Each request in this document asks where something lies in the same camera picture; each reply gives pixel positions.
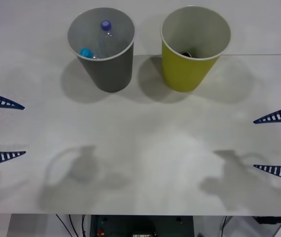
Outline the black cable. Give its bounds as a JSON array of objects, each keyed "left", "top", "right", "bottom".
[
  {"left": 81, "top": 214, "right": 87, "bottom": 237},
  {"left": 68, "top": 214, "right": 79, "bottom": 237},
  {"left": 55, "top": 214, "right": 75, "bottom": 237}
]

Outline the dark robot torso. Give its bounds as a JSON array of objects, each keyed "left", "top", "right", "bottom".
[{"left": 90, "top": 214, "right": 196, "bottom": 237}]

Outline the grey plastic bin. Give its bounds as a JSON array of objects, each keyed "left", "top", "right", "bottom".
[{"left": 67, "top": 7, "right": 136, "bottom": 93}]

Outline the yellow-green plastic bin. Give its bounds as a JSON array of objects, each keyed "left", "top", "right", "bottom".
[{"left": 160, "top": 6, "right": 231, "bottom": 93}]

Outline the clear bottle with turquoise cap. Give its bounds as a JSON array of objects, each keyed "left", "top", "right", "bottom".
[{"left": 79, "top": 47, "right": 100, "bottom": 60}]

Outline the clear bottle with purple cap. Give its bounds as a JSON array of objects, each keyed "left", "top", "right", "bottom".
[{"left": 94, "top": 20, "right": 121, "bottom": 59}]

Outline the black can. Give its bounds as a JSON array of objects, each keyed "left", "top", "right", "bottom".
[{"left": 181, "top": 48, "right": 197, "bottom": 58}]

